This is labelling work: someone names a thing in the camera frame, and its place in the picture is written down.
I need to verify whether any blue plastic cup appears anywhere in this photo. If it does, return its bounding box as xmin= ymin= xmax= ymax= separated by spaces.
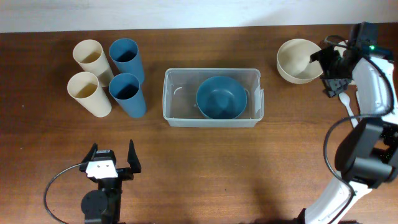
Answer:
xmin=109 ymin=73 xmax=147 ymax=118
xmin=109 ymin=38 xmax=145 ymax=84

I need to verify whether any front beige plastic cup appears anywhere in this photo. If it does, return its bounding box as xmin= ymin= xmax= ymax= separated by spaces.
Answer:
xmin=67 ymin=72 xmax=112 ymax=118

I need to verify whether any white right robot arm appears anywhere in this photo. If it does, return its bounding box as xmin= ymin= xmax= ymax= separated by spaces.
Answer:
xmin=295 ymin=22 xmax=397 ymax=223

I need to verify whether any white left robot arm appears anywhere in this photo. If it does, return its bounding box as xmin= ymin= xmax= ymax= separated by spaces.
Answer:
xmin=79 ymin=140 xmax=142 ymax=224

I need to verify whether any beige plastic cup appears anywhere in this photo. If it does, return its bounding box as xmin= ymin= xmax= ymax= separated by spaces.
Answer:
xmin=72 ymin=39 xmax=114 ymax=87
xmin=67 ymin=72 xmax=112 ymax=118

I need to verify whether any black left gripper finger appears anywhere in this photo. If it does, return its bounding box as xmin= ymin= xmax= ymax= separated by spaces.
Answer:
xmin=127 ymin=139 xmax=142 ymax=173
xmin=81 ymin=143 xmax=98 ymax=163

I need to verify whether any clear plastic container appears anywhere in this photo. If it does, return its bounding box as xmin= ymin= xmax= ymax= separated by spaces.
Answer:
xmin=162 ymin=68 xmax=264 ymax=128

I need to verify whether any beige bowl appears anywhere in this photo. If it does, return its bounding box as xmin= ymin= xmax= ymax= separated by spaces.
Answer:
xmin=277 ymin=39 xmax=323 ymax=84

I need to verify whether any white plastic spoon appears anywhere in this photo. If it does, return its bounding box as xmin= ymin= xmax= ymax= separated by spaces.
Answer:
xmin=338 ymin=92 xmax=358 ymax=128

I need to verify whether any rear beige plastic cup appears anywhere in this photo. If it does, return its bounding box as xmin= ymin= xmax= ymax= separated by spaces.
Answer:
xmin=72 ymin=39 xmax=114 ymax=87

